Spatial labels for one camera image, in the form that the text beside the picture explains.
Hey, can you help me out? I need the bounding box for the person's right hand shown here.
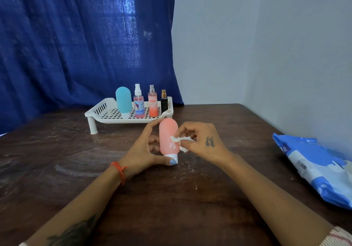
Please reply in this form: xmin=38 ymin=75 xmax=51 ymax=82
xmin=173 ymin=122 xmax=234 ymax=170

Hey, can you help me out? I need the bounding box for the person's left hand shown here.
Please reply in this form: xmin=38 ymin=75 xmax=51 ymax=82
xmin=118 ymin=117 xmax=177 ymax=180

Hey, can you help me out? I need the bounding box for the white wet wipe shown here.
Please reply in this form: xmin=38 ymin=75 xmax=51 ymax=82
xmin=170 ymin=135 xmax=196 ymax=153

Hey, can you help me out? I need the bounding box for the pink squeeze bottle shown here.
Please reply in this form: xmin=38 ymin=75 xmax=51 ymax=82
xmin=159 ymin=118 xmax=181 ymax=164

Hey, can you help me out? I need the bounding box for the pink spray bottle white cap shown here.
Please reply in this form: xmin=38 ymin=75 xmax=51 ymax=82
xmin=133 ymin=83 xmax=146 ymax=119

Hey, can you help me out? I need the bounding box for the white perforated plastic rack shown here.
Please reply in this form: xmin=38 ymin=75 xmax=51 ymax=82
xmin=84 ymin=96 xmax=174 ymax=135

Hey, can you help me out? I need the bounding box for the orange spray bottle silver cap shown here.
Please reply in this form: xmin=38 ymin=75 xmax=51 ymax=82
xmin=148 ymin=84 xmax=159 ymax=118

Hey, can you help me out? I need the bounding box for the teal squeeze bottle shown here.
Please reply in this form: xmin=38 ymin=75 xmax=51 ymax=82
xmin=115 ymin=86 xmax=133 ymax=119

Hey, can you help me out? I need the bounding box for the black perfume bottle gold cap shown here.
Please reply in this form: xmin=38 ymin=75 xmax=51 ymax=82
xmin=160 ymin=89 xmax=169 ymax=113

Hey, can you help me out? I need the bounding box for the blue white wet wipes pack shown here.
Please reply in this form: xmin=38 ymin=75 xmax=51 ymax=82
xmin=272 ymin=133 xmax=352 ymax=210

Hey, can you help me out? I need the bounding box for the person's left forearm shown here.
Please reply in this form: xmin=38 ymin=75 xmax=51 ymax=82
xmin=25 ymin=166 xmax=127 ymax=246

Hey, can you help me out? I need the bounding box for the person's right forearm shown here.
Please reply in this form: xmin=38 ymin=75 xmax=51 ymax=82
xmin=224 ymin=155 xmax=335 ymax=246

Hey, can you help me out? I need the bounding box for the dark blue curtain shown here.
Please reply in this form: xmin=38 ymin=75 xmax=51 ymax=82
xmin=0 ymin=0 xmax=184 ymax=135

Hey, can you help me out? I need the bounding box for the patterned right sleeve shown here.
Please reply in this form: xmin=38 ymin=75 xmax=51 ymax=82
xmin=319 ymin=226 xmax=352 ymax=246

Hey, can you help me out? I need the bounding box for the orange thread bracelet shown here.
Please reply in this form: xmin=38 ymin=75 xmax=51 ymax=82
xmin=110 ymin=161 xmax=129 ymax=186

